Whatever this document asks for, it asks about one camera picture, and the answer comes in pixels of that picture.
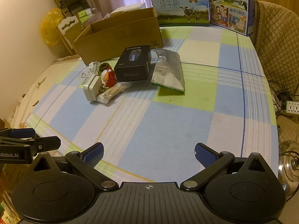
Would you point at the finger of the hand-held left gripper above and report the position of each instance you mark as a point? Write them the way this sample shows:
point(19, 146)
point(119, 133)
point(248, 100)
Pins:
point(46, 142)
point(19, 133)

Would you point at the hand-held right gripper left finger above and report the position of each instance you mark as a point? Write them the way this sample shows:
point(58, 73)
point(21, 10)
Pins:
point(93, 155)

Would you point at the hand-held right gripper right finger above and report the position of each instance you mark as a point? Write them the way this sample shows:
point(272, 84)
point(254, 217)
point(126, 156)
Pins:
point(205, 155)

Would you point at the clear bag of cotton swabs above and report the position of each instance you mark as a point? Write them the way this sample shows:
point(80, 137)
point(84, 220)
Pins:
point(112, 93)

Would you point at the white plug adapter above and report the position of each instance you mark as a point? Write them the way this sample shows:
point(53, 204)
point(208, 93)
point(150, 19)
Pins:
point(92, 88)

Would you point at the red blue cat figurine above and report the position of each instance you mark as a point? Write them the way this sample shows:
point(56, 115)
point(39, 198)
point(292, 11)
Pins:
point(109, 75)

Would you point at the silver foil bag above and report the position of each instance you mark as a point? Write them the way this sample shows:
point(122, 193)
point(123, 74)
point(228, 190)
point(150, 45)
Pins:
point(167, 74)

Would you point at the black product box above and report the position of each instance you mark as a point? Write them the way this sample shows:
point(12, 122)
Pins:
point(134, 59)

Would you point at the brown cardboard box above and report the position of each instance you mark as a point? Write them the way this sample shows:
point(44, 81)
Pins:
point(112, 42)

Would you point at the plaid tablecloth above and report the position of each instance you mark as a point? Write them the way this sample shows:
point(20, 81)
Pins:
point(163, 126)

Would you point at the crumpled clear plastic wrapper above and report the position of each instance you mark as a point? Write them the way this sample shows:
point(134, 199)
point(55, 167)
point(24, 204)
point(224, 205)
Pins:
point(94, 66)

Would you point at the white power strip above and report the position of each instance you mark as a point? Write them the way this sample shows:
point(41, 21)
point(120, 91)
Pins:
point(292, 107)

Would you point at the yellow plastic bag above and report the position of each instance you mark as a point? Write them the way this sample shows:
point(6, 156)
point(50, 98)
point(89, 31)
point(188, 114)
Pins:
point(50, 28)

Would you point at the pile of pastel tissue packs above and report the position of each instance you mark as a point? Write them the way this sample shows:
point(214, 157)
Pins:
point(90, 17)

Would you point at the quilted beige chair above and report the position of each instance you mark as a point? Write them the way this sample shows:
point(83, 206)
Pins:
point(278, 39)

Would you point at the blue milk carton box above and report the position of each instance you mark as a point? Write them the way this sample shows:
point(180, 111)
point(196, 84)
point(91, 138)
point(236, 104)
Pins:
point(229, 11)

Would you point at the green milk carton box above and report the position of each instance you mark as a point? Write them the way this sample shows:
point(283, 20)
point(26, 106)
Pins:
point(177, 7)

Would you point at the white flat box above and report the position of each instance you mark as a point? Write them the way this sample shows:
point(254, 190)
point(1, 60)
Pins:
point(128, 7)

